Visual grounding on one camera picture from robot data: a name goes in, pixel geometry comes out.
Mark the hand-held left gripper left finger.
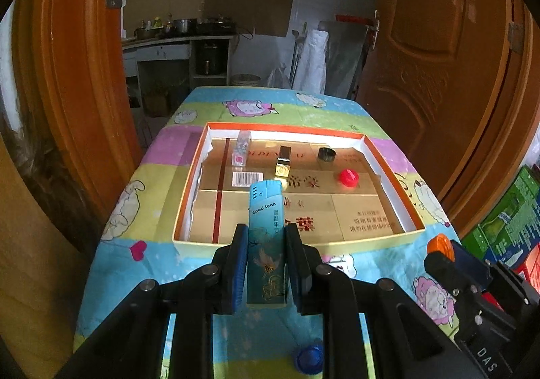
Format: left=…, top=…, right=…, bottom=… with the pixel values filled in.
left=55, top=224, right=249, bottom=379

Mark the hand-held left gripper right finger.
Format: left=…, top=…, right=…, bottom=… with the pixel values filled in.
left=285, top=224, right=477, bottom=379

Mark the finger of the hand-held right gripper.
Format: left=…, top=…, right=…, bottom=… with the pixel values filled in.
left=424, top=251, right=486, bottom=308
left=451, top=242, right=492, bottom=291

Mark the deep orange bottle cap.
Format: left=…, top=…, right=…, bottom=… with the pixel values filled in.
left=426, top=233, right=454, bottom=255

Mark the teal lighter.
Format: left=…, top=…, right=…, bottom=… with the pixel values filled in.
left=246, top=179, right=291, bottom=309

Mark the shallow cream box tray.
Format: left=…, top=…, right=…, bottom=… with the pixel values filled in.
left=172, top=121, right=426, bottom=259

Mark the blue bottle cap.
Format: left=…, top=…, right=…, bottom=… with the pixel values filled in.
left=294, top=344, right=325, bottom=373

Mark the black and gold lighter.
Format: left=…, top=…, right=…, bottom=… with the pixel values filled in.
left=276, top=145, right=293, bottom=178

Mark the clear pink lighter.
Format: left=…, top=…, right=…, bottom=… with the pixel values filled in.
left=231, top=130, right=253, bottom=166

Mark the green drink carton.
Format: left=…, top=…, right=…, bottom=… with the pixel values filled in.
left=462, top=166, right=540, bottom=266

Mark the red carton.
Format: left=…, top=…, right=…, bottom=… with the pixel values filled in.
left=517, top=244, right=540, bottom=278

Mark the flattened cardboard liner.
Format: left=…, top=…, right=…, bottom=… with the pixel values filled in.
left=192, top=136, right=406, bottom=242

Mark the cartoon sheep printed tablecloth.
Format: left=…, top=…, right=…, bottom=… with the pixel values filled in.
left=74, top=86, right=462, bottom=379

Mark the clear plastic bag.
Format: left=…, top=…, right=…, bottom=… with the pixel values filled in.
left=266, top=62, right=293, bottom=89

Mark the light wooden panel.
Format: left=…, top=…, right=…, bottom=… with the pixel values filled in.
left=0, top=0, right=100, bottom=363

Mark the white sack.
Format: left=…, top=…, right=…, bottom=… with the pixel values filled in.
left=293, top=29, right=330, bottom=95

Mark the black cooker pot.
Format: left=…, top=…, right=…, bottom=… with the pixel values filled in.
left=195, top=42, right=228, bottom=75

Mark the brown wooden door leaf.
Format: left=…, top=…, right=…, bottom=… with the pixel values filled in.
left=356, top=0, right=513, bottom=202

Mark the leaning glass pane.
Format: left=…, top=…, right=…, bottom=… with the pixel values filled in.
left=318, top=20, right=369, bottom=99

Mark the kitchen counter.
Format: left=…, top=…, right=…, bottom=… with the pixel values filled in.
left=122, top=34, right=235, bottom=110

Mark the black stove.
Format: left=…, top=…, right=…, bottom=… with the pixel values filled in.
left=196, top=18, right=237, bottom=34

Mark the orange wooden door frame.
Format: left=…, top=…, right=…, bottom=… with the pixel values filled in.
left=40, top=0, right=540, bottom=236

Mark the metal door handle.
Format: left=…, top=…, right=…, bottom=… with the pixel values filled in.
left=369, top=10, right=381, bottom=51

